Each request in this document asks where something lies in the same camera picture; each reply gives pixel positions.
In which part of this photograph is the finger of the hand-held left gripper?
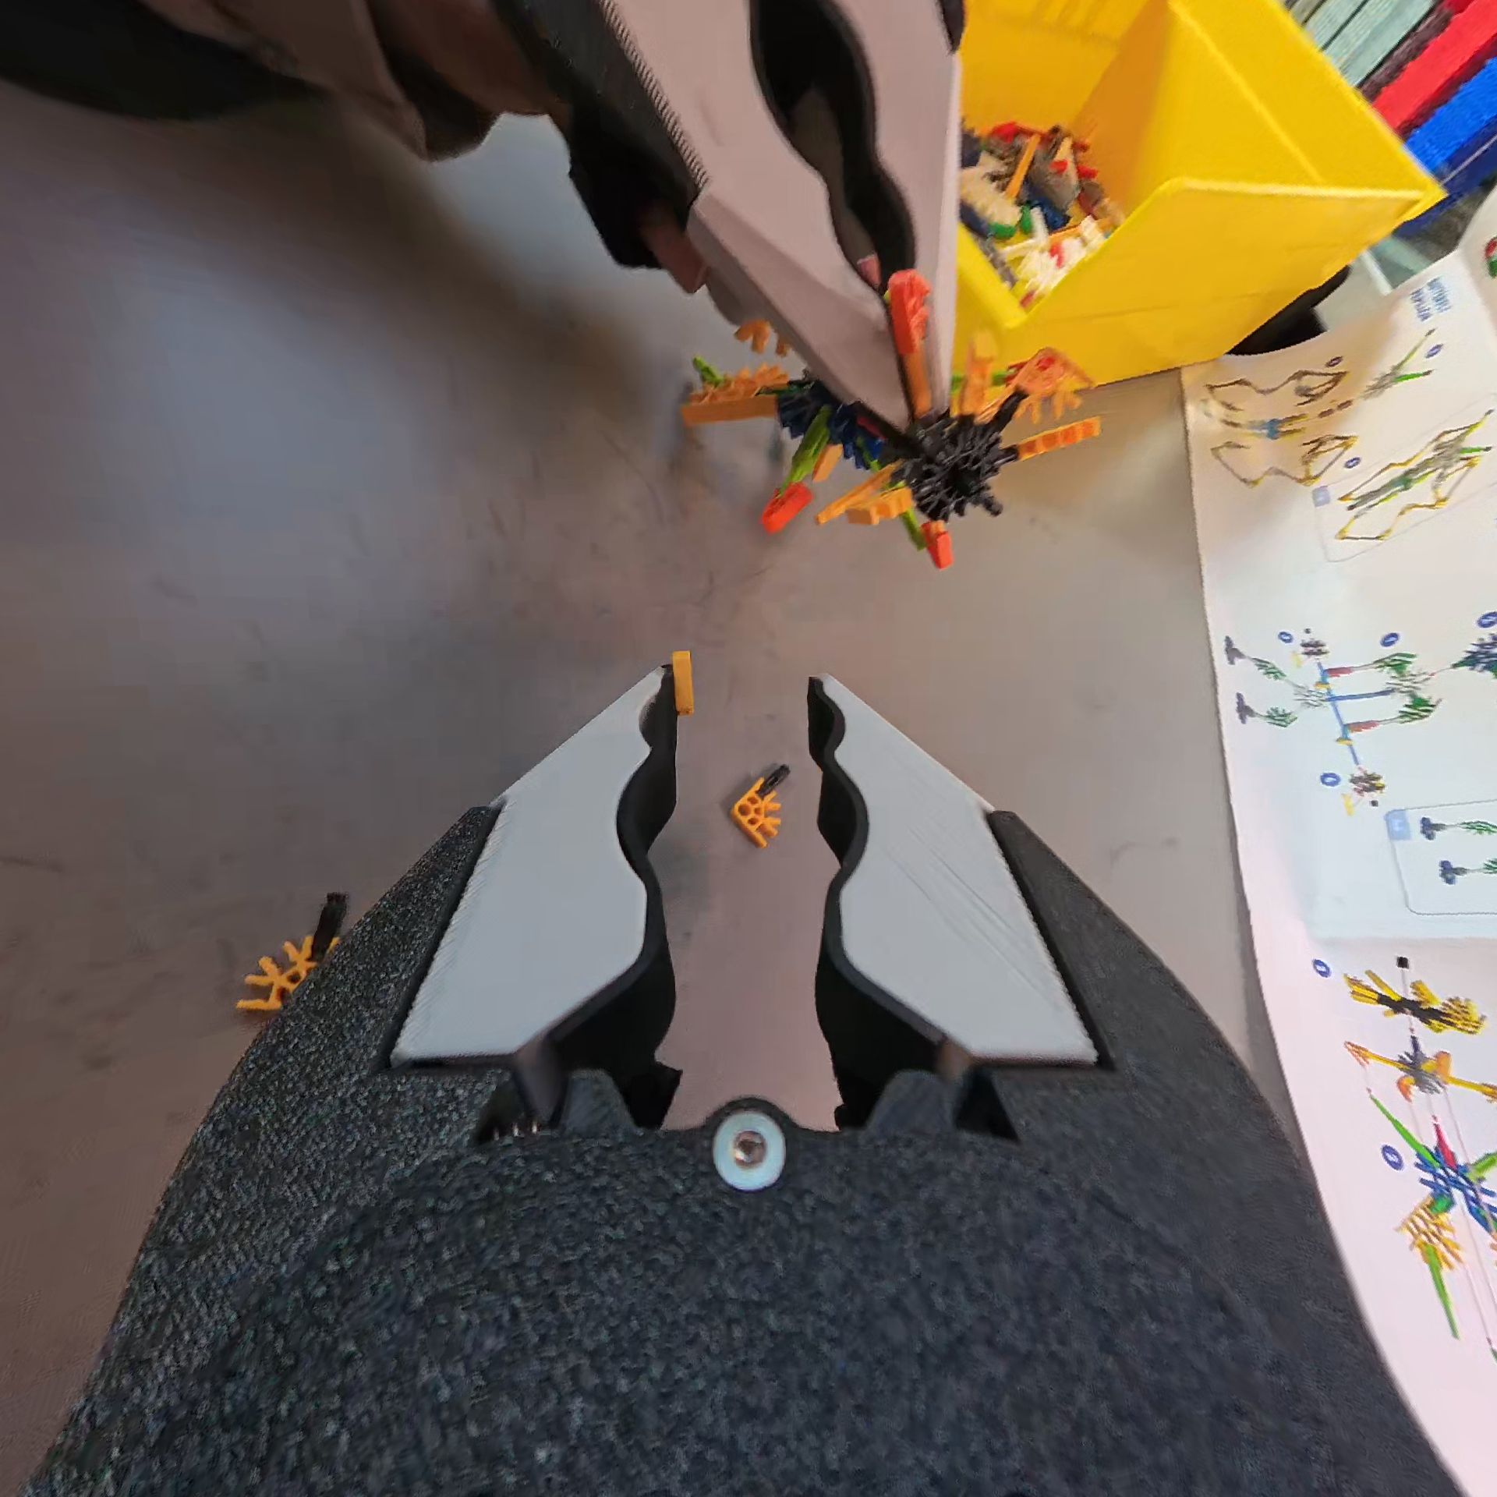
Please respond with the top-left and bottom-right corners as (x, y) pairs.
(832, 0), (966, 421)
(602, 0), (920, 432)

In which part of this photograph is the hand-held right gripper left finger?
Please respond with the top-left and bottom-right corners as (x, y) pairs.
(392, 666), (682, 1131)

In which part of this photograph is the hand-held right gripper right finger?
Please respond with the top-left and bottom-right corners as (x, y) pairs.
(807, 674), (1101, 1131)

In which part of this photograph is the yellow connector with black rod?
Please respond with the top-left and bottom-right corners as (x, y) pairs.
(731, 765), (793, 851)
(237, 894), (349, 1015)

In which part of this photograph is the colourful toy construction model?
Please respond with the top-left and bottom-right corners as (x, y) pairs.
(681, 270), (1103, 573)

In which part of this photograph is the person's left forearm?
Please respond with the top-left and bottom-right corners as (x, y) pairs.
(146, 0), (563, 163)

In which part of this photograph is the grey desk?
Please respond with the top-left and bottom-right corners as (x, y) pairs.
(0, 76), (1299, 1441)

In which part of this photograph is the person's left hand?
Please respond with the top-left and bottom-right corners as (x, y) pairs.
(642, 216), (713, 297)

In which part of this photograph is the pile of toy building pieces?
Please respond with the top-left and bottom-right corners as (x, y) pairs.
(961, 120), (1126, 309)

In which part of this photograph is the yellow storage bin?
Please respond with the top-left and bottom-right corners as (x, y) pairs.
(953, 0), (1445, 387)

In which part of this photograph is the printed instruction sheet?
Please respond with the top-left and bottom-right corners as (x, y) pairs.
(1181, 229), (1497, 1497)

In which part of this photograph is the red storage bin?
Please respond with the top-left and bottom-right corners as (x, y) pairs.
(1361, 0), (1497, 133)

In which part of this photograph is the blue storage bin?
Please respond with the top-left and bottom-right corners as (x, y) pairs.
(1401, 76), (1497, 183)

